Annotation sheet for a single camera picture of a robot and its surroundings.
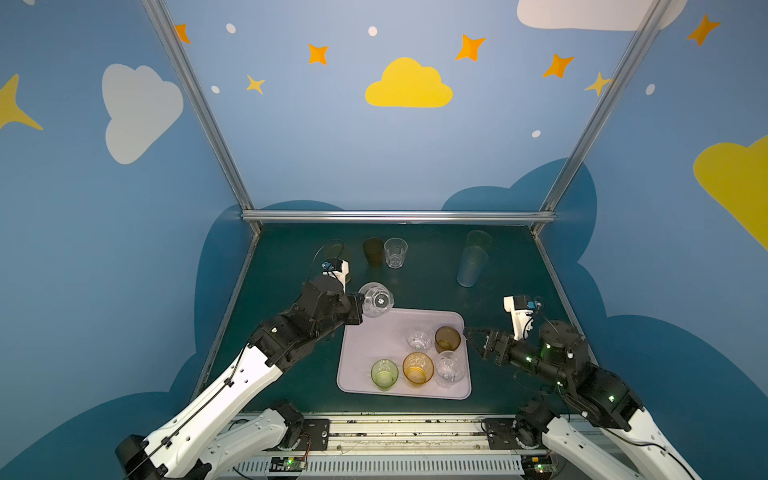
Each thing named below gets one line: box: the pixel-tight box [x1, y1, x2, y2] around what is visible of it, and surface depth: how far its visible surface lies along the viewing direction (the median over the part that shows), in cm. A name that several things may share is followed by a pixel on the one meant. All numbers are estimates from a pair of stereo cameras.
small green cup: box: [370, 358, 399, 391], surface depth 82 cm
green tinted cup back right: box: [466, 230, 492, 252], surface depth 104 cm
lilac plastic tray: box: [336, 308, 471, 400], surface depth 89 cm
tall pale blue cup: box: [457, 246, 489, 287], surface depth 104 cm
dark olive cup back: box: [363, 237, 384, 269], surface depth 107 cm
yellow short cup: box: [402, 351, 434, 387], surface depth 81 cm
